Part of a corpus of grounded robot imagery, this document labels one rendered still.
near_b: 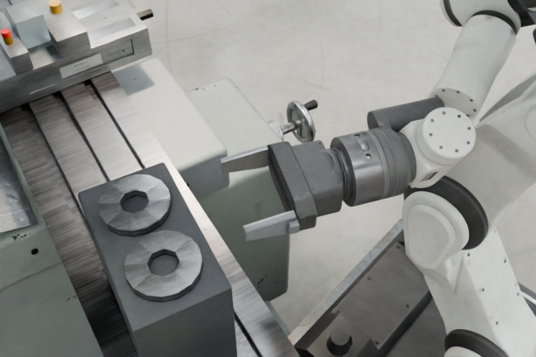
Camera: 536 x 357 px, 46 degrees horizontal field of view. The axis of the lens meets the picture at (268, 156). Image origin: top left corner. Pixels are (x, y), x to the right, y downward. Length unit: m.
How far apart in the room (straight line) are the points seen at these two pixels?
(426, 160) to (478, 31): 0.21
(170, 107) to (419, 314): 0.68
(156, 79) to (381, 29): 1.82
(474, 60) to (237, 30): 2.22
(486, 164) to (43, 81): 0.81
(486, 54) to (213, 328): 0.49
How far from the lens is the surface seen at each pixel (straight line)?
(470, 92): 0.84
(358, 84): 2.73
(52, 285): 1.33
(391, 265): 1.44
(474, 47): 0.88
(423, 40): 3.03
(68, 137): 1.19
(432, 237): 1.01
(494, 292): 1.17
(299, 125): 1.58
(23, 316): 1.38
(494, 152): 0.91
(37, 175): 1.15
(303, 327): 1.56
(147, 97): 1.36
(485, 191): 0.96
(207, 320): 0.77
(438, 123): 0.77
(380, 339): 1.35
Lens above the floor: 1.78
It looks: 48 degrees down
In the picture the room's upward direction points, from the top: straight up
